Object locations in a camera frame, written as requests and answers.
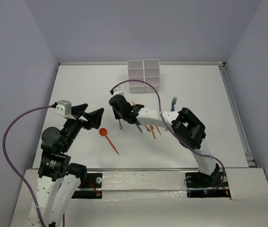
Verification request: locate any orange plastic spoon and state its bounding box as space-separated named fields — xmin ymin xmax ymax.
xmin=99 ymin=128 xmax=119 ymax=155

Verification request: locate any blue plastic fork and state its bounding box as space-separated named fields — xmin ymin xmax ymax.
xmin=171 ymin=96 xmax=177 ymax=112

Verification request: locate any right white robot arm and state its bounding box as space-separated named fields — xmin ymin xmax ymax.
xmin=109 ymin=95 xmax=220 ymax=188

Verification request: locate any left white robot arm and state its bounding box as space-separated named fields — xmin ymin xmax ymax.
xmin=25 ymin=100 xmax=104 ymax=227

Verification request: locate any left white divided container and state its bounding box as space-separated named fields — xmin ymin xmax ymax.
xmin=127 ymin=60 xmax=145 ymax=94

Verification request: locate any white divided container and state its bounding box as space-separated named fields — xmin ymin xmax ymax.
xmin=143 ymin=60 xmax=160 ymax=92
xmin=127 ymin=60 xmax=145 ymax=94

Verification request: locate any right white divided container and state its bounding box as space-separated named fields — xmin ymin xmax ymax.
xmin=143 ymin=60 xmax=160 ymax=92

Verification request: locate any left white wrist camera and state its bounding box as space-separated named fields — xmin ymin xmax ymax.
xmin=54 ymin=100 xmax=72 ymax=117

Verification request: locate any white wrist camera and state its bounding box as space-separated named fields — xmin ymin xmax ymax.
xmin=54 ymin=100 xmax=72 ymax=117
xmin=113 ymin=86 xmax=124 ymax=96

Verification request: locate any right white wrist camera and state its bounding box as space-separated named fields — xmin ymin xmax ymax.
xmin=113 ymin=86 xmax=124 ymax=96

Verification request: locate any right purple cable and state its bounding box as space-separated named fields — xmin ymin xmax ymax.
xmin=110 ymin=79 xmax=226 ymax=197

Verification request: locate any purple cable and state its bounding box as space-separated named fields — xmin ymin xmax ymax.
xmin=2 ymin=105 xmax=66 ymax=227
xmin=110 ymin=79 xmax=226 ymax=197

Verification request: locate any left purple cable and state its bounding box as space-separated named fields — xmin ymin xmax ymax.
xmin=2 ymin=105 xmax=66 ymax=227

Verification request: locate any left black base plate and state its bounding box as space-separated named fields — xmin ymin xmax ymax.
xmin=72 ymin=172 xmax=103 ymax=199

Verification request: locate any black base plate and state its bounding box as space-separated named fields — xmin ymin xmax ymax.
xmin=72 ymin=172 xmax=103 ymax=199
xmin=183 ymin=172 xmax=231 ymax=199

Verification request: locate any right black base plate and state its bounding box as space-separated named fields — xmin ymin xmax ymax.
xmin=183 ymin=172 xmax=231 ymax=199

